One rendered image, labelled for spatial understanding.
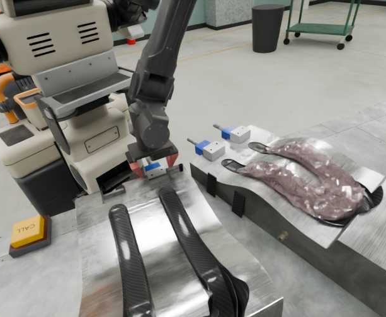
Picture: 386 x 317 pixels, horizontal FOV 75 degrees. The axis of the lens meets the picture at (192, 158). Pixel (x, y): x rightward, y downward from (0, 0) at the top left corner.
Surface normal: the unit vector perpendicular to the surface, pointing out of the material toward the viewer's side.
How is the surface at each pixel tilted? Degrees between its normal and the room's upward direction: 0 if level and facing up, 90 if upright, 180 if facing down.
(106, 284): 22
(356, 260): 90
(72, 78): 90
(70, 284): 0
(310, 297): 0
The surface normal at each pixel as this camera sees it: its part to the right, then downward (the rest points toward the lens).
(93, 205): -0.08, -0.78
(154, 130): 0.41, 0.54
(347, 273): -0.76, 0.46
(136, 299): -0.22, -0.95
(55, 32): 0.73, 0.49
